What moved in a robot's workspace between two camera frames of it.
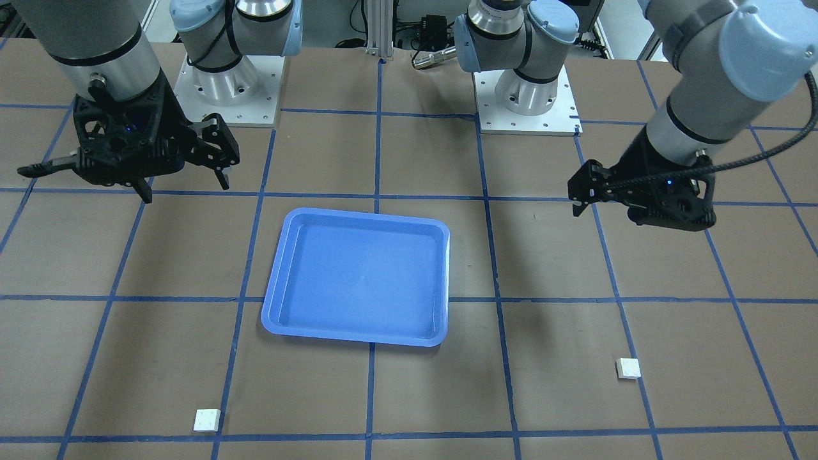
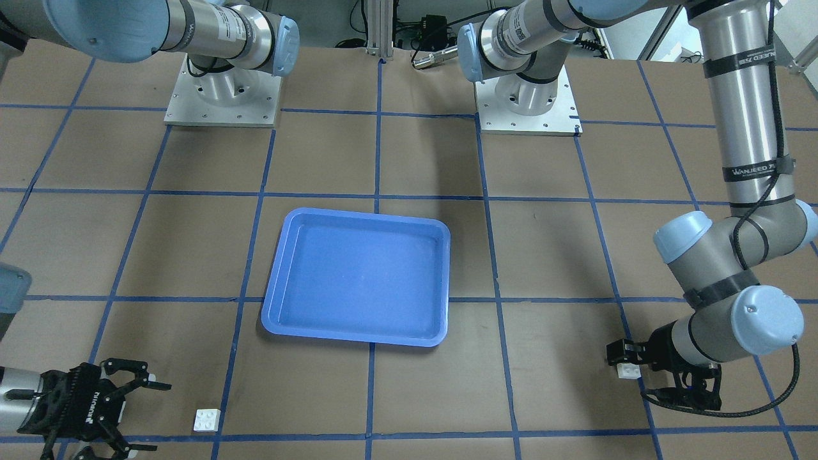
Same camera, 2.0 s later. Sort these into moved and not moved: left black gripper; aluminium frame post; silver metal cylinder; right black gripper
Moved: left black gripper; right black gripper
Not moved: silver metal cylinder; aluminium frame post
